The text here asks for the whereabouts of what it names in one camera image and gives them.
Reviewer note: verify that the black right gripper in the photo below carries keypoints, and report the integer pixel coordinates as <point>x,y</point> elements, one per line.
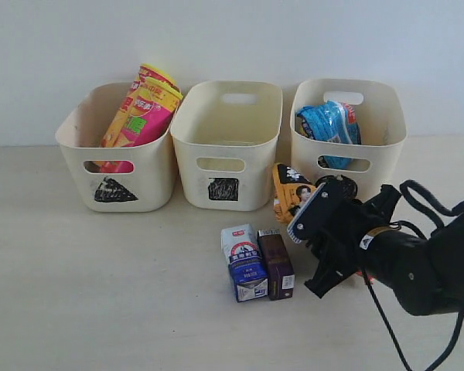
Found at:
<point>357,236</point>

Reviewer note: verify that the blue noodle packet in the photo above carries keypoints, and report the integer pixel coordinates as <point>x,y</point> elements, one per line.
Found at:
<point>333,122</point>

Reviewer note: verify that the pink chips can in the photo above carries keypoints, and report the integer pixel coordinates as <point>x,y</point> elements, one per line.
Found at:
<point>150,115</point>

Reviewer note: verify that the yellow chips can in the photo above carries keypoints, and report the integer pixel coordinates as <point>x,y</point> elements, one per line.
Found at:
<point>145,70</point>

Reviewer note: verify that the orange noodle packet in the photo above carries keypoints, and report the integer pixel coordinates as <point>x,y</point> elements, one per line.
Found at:
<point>293,190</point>

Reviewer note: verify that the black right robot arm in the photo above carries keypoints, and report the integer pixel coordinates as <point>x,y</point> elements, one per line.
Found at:
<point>426,274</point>

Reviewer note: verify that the purple milk carton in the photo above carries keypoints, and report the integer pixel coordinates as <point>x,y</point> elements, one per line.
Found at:
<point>281,276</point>

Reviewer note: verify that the blue white milk carton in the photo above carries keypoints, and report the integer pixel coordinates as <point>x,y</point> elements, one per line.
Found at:
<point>244,262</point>

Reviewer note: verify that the middle cream plastic bin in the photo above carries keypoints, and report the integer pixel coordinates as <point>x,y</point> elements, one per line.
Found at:
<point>225,136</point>

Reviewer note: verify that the cream plastic bin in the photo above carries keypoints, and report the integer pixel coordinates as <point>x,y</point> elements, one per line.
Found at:
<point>225,136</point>
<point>147,187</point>
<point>382,127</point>

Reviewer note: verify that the right cream plastic bin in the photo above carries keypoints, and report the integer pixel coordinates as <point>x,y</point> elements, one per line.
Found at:
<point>382,127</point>

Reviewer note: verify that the left cream plastic bin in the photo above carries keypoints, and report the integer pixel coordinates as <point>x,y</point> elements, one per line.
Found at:
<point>147,187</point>

